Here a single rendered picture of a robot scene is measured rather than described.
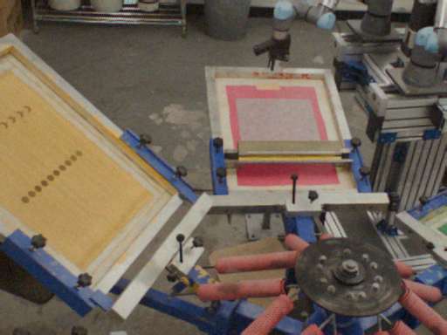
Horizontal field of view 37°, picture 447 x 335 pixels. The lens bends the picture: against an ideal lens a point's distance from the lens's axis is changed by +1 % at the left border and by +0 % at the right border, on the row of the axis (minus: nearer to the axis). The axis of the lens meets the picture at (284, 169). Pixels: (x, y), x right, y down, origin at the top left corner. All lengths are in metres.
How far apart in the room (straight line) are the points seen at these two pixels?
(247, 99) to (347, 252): 1.21
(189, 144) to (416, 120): 1.96
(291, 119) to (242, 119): 0.21
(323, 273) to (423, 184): 1.80
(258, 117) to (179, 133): 1.83
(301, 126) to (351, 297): 1.21
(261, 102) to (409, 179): 0.98
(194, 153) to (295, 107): 1.62
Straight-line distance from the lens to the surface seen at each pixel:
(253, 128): 2.80
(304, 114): 2.91
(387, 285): 1.86
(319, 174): 2.66
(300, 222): 2.36
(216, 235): 3.83
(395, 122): 2.97
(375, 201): 2.51
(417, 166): 3.47
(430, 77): 2.92
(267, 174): 2.62
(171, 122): 4.74
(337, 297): 1.79
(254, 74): 3.04
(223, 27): 5.82
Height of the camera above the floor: 2.61
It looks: 37 degrees down
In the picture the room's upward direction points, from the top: 8 degrees clockwise
